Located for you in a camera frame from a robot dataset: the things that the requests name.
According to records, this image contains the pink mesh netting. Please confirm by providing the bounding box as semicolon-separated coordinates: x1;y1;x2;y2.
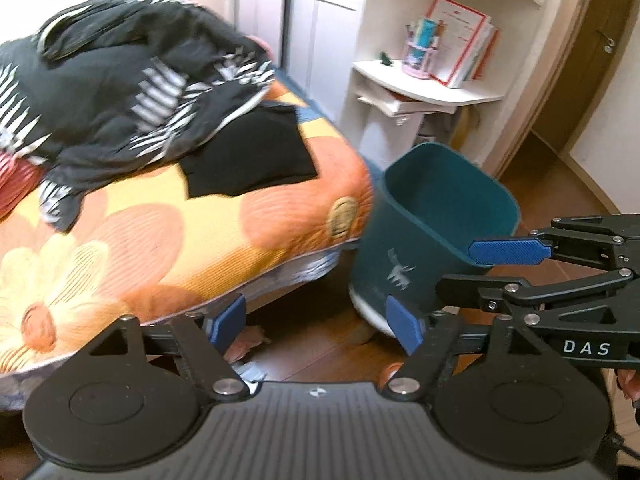
224;325;271;364

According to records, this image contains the dark teal trash bin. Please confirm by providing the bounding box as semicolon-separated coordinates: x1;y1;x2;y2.
348;143;521;335

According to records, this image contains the orange floral bed cover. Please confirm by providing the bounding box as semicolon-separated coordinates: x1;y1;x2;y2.
0;66;377;409

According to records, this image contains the black folded cloth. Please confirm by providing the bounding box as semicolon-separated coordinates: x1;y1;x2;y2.
180;102;318;198

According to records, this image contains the row of upright books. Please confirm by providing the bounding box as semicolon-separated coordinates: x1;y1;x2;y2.
459;23;500;84

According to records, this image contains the red bordered certificate book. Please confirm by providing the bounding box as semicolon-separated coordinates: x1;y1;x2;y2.
426;0;494;88

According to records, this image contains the pink pen holder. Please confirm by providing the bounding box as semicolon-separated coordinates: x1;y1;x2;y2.
401;18;445;80

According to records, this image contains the white corner shelf unit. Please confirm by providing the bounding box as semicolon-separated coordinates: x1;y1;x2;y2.
341;0;588;174

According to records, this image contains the brown wooden door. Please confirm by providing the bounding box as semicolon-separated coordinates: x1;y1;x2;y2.
533;0;634;153

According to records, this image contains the black white striped garment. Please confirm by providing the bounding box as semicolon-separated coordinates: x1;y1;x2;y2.
1;0;274;232

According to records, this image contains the white sliding wardrobe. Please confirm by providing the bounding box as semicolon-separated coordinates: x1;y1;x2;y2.
235;0;366;124

